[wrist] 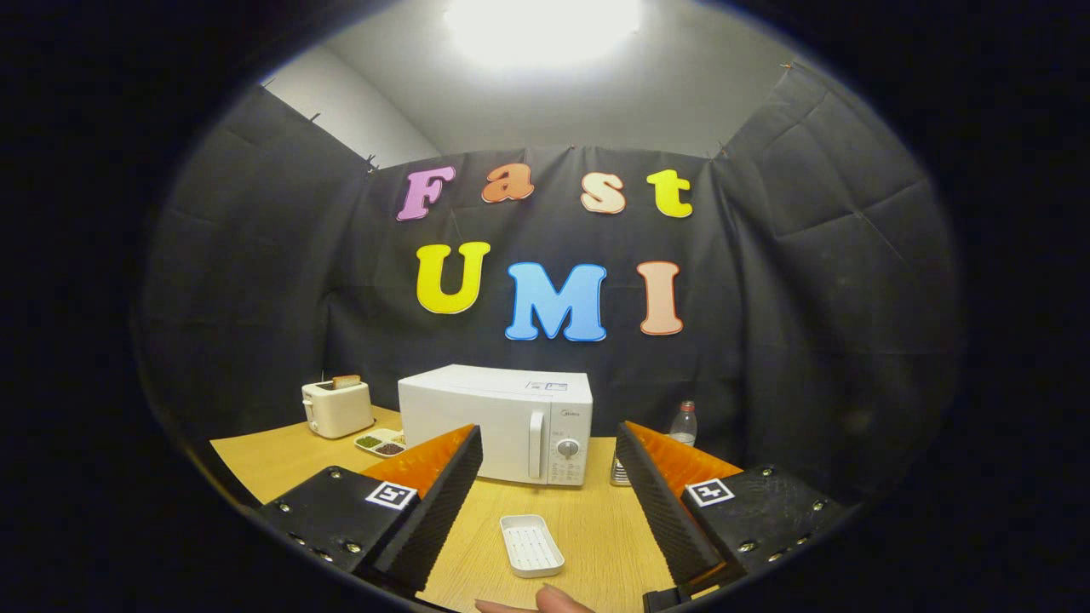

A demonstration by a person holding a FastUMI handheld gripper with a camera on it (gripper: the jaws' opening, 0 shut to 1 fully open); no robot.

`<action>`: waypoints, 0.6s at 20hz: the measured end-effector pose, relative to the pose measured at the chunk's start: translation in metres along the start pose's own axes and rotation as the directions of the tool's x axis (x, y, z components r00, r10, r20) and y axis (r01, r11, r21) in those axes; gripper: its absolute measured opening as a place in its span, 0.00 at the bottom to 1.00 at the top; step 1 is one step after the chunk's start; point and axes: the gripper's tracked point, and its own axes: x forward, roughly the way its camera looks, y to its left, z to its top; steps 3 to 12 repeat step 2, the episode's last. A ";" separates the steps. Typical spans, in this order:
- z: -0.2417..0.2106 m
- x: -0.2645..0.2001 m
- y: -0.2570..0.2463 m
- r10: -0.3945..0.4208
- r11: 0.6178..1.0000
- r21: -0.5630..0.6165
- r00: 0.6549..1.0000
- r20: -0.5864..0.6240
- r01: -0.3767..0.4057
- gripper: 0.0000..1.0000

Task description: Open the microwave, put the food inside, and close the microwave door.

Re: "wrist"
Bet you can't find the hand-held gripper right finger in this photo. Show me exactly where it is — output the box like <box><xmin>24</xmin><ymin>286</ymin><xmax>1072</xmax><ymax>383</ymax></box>
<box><xmin>615</xmin><ymin>420</ymin><xmax>852</xmax><ymax>610</ymax></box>

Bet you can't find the cream toaster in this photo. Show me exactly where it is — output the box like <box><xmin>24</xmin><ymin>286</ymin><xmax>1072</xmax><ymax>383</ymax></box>
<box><xmin>301</xmin><ymin>381</ymin><xmax>376</xmax><ymax>439</ymax></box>

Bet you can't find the clear plastic water bottle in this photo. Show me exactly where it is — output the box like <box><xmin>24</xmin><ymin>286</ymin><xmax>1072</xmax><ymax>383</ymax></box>
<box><xmin>669</xmin><ymin>401</ymin><xmax>699</xmax><ymax>448</ymax></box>

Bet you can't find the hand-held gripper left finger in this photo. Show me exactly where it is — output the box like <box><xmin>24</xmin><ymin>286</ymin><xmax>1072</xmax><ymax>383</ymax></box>
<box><xmin>255</xmin><ymin>424</ymin><xmax>484</xmax><ymax>597</ymax></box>

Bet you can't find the small white rectangular tray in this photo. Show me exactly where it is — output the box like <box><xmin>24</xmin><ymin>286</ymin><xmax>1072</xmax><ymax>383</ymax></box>
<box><xmin>499</xmin><ymin>514</ymin><xmax>565</xmax><ymax>579</ymax></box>

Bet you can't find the white toaster oven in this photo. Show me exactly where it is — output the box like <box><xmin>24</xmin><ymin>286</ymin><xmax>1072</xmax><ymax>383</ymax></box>
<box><xmin>398</xmin><ymin>364</ymin><xmax>594</xmax><ymax>487</ymax></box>

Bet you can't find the white divided dish with beans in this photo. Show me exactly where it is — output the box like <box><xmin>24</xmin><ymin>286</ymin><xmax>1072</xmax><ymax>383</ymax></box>
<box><xmin>355</xmin><ymin>428</ymin><xmax>408</xmax><ymax>458</ymax></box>

